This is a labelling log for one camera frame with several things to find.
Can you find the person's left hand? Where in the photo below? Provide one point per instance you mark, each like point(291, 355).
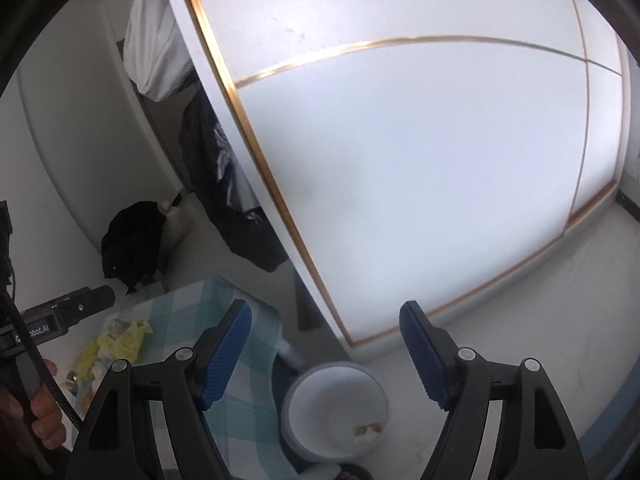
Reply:
point(47, 425)

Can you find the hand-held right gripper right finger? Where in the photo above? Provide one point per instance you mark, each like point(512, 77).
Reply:
point(425, 355)

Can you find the dark hanging garment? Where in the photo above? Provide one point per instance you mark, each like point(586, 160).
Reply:
point(235, 220)

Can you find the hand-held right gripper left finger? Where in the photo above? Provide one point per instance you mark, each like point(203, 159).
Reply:
point(225, 360)

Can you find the brown wrapper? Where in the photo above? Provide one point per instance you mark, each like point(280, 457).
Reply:
point(72, 380)

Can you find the white hanging garment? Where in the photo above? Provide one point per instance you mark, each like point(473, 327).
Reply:
point(155, 45)

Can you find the white table leg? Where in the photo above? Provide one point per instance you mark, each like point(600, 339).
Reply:
point(292, 355)

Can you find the cream bag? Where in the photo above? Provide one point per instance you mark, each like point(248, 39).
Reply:
point(177, 225)

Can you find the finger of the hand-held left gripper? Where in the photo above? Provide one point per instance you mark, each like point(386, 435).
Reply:
point(90, 302)

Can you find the teal plaid tablecloth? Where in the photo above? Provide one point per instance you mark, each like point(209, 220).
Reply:
point(185, 305)

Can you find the black slipper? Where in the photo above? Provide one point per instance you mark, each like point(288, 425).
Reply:
point(352, 472)

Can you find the white round waste bin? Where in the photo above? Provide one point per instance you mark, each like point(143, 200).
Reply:
point(330, 400)

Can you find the black bag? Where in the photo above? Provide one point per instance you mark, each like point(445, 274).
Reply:
point(132, 245)

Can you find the white wardrobe door gold trim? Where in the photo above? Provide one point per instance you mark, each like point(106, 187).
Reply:
point(400, 160)

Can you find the yellow printed snack wrapper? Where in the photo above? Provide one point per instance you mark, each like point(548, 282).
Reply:
point(125, 337)

